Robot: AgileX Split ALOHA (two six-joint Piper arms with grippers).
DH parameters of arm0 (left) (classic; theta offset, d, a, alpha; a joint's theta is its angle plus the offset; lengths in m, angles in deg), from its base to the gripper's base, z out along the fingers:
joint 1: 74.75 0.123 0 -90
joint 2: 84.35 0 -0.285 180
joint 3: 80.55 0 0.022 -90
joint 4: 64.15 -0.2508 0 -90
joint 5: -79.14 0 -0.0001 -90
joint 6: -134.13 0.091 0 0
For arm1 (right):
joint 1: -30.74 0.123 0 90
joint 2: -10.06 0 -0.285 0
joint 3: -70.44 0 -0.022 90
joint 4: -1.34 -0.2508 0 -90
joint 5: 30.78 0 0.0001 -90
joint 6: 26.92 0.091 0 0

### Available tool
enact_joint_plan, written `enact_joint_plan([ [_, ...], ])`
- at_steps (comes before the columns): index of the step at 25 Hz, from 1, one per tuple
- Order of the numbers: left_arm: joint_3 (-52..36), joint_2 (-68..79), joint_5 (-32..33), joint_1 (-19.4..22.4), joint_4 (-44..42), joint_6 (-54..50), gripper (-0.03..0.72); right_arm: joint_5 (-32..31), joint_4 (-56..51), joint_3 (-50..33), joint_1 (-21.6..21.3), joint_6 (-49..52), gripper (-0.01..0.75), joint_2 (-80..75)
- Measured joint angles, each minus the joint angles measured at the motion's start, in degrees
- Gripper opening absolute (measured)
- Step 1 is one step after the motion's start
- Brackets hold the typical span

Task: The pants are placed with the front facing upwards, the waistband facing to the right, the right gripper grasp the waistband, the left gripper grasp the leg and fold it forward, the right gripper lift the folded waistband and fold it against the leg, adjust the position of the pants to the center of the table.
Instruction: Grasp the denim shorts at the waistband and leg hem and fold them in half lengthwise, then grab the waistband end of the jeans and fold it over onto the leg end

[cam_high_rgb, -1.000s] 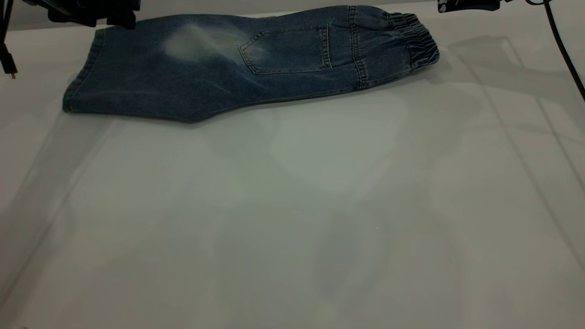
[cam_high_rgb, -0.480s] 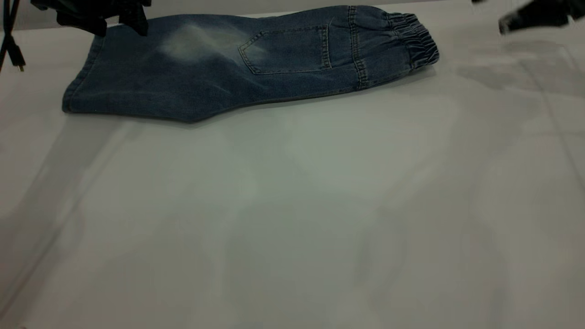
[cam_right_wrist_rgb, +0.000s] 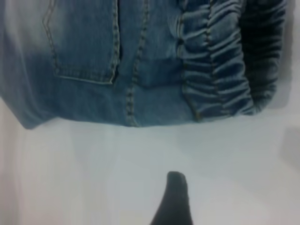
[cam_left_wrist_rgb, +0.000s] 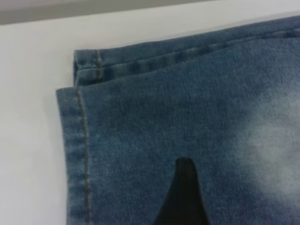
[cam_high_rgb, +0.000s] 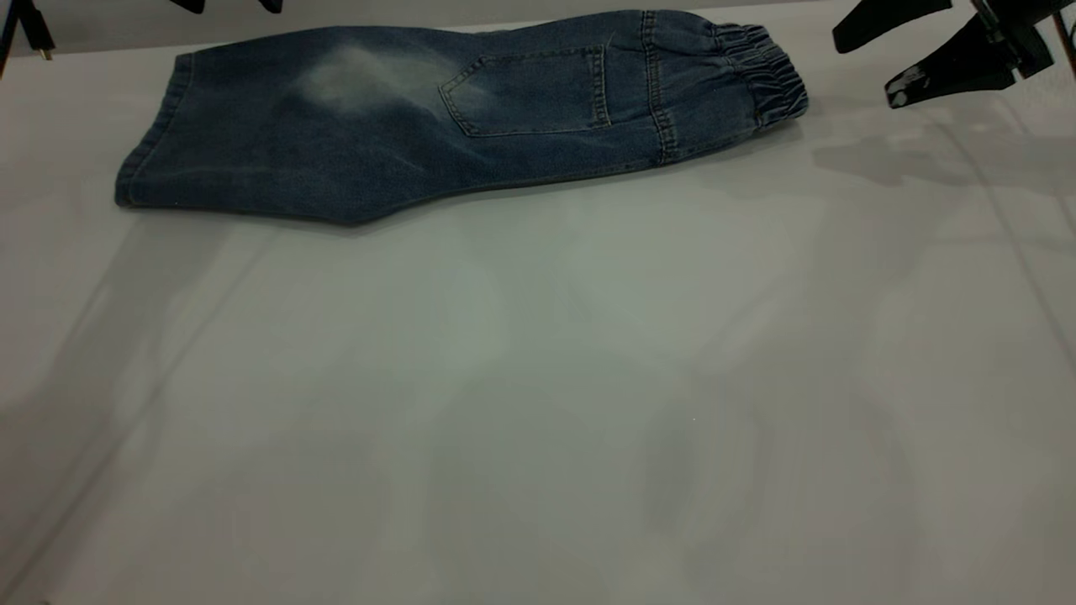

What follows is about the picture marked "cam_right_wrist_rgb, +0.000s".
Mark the blue denim jeans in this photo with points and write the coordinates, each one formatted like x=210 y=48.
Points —
x=152 y=58

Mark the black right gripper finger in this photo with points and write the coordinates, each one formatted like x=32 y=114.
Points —
x=175 y=201

